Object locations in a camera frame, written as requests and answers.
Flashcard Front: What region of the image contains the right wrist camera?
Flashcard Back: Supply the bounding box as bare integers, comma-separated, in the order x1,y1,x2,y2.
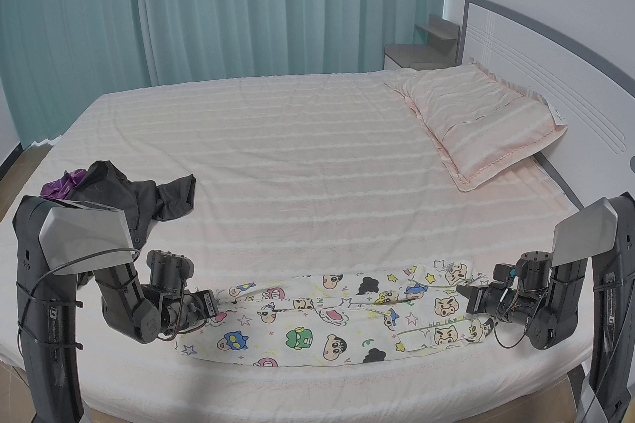
492,264,517,286

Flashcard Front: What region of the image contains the bed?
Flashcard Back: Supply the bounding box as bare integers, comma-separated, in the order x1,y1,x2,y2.
0,0,635,418

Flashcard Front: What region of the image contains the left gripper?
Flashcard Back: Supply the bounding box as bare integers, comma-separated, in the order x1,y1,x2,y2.
182,288,222,327

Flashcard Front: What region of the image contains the purple garment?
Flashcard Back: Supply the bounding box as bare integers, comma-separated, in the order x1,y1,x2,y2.
41,168,88,202

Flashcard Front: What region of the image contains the pink striped pillow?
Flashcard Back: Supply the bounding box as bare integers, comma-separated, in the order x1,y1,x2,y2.
384,59,570,193

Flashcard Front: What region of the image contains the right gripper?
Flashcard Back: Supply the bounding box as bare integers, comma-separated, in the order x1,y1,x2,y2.
466,281,508,316

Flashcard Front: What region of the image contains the black shirt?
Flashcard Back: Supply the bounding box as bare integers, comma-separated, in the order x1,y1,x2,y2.
64,160,197,248

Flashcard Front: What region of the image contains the grey bedside table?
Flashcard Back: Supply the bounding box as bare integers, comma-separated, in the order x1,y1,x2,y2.
383,13,461,70

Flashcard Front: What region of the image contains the white printed pyjama top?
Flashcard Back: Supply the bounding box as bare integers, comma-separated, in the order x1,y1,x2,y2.
175,261,497,368

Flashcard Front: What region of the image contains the black cable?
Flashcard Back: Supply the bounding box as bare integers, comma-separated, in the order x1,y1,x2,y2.
492,312,530,348
158,307,208,342

